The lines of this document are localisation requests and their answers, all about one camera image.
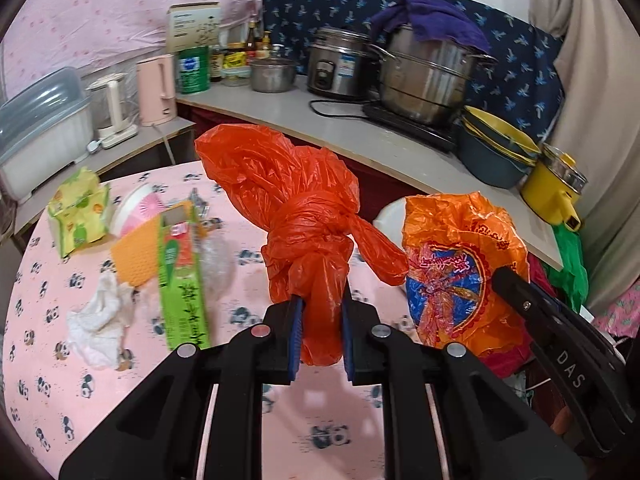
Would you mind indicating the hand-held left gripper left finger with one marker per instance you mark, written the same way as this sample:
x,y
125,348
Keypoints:
x,y
295,341

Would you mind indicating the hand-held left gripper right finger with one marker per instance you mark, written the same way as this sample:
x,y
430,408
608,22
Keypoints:
x,y
348,345

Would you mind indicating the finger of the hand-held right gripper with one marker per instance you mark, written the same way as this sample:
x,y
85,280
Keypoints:
x,y
570,375
525,295

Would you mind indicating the orange printed plastic bag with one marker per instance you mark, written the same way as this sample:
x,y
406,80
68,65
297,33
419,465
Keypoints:
x,y
450,270

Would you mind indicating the green white toothpaste tube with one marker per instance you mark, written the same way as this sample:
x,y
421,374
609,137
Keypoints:
x,y
217,270

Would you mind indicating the knotted red plastic bag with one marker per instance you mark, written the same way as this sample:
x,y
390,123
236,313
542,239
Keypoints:
x,y
300,185

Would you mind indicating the pink paper cup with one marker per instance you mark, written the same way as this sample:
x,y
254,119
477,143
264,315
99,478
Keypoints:
x,y
132,210

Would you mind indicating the yellow-green tissue packet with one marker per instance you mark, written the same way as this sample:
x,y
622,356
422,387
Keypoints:
x,y
75,210

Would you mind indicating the green plastic bag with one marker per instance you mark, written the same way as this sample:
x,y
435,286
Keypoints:
x,y
570,265

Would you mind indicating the pink strawberry cloth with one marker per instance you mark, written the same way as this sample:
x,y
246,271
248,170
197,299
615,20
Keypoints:
x,y
620,317

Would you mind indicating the yellow pot with glass lid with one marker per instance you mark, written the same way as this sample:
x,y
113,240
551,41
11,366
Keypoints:
x,y
547,190

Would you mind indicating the green drink carton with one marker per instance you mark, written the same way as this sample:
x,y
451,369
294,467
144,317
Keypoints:
x,y
182,300

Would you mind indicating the yellow bowl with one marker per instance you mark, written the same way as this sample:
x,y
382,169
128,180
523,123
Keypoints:
x,y
505,135

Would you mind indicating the dark red counter skirt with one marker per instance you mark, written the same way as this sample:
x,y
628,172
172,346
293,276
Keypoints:
x,y
375,177

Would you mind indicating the orange honeycomb pad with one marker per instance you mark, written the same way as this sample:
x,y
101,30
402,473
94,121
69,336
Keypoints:
x,y
137,255

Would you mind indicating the crumpled white tissue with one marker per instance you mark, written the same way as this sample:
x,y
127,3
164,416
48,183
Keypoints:
x,y
100,320

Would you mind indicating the black induction cooker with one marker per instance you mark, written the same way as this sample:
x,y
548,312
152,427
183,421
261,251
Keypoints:
x,y
415,132

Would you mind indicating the beige curtain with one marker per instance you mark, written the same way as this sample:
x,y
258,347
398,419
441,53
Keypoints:
x,y
600,110

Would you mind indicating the large steel steamer pot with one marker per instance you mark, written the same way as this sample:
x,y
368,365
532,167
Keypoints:
x,y
425,85

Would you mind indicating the pink panda tablecloth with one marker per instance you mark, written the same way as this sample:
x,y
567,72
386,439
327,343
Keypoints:
x,y
50,385

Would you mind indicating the small steel pot with lid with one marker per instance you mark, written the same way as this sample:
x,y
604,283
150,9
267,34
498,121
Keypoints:
x,y
272,76

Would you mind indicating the steel rice cooker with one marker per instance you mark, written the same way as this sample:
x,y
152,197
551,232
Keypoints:
x,y
335,67

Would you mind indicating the white power plug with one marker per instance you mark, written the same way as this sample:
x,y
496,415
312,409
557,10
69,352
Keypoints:
x,y
93,146

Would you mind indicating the dark sauce jar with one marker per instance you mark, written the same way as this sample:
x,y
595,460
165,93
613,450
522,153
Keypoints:
x,y
216,65

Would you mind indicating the yellow label jar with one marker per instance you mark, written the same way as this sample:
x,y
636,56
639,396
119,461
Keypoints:
x,y
236,60

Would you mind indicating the green tin can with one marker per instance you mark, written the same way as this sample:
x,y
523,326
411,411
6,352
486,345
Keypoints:
x,y
192,72

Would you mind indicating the pink electric kettle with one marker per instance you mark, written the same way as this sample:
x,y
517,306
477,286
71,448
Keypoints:
x,y
155,90

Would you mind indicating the purple cloth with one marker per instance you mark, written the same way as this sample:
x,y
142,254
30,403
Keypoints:
x,y
440,20

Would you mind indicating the yellow cap bottle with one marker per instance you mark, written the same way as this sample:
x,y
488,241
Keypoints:
x,y
265,47

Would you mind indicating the white glass electric kettle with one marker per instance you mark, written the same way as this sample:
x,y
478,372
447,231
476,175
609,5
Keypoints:
x,y
115,105

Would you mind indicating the dark glass bottle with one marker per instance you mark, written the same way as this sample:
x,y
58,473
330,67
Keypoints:
x,y
251,40

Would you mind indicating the beige cardboard box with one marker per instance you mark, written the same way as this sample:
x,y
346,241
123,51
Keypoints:
x,y
192,27

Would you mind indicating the blue patterned cloth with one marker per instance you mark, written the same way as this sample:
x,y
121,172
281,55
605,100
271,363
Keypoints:
x,y
325,10

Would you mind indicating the pink dotted cloth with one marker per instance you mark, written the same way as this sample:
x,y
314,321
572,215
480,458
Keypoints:
x,y
100,10

